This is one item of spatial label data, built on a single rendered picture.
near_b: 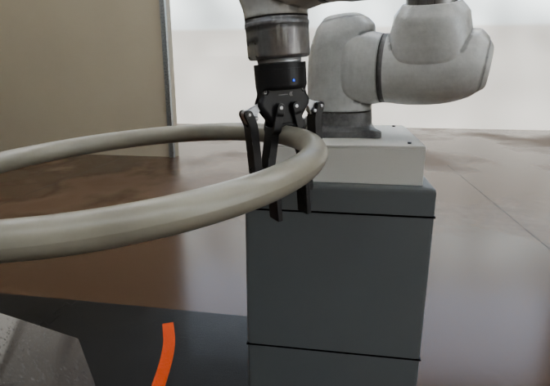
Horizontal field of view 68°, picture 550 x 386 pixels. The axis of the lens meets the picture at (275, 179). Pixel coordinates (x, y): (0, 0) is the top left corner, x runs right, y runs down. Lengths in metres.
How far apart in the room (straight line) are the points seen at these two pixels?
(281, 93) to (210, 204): 0.32
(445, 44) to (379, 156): 0.25
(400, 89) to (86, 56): 5.18
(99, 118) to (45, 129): 0.81
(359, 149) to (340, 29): 0.27
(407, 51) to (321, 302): 0.57
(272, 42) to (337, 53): 0.40
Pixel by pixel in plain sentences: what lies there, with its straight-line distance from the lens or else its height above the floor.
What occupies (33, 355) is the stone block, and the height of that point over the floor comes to 0.66.
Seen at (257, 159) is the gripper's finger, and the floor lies 0.91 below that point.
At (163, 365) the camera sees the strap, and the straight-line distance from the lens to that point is 1.65.
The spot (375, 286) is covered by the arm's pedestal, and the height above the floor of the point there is 0.57.
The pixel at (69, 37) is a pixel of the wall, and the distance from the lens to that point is 5.97.
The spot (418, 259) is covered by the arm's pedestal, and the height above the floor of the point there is 0.64.
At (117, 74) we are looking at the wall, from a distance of 5.64.
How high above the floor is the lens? 1.02
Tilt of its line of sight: 14 degrees down
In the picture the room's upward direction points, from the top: straight up
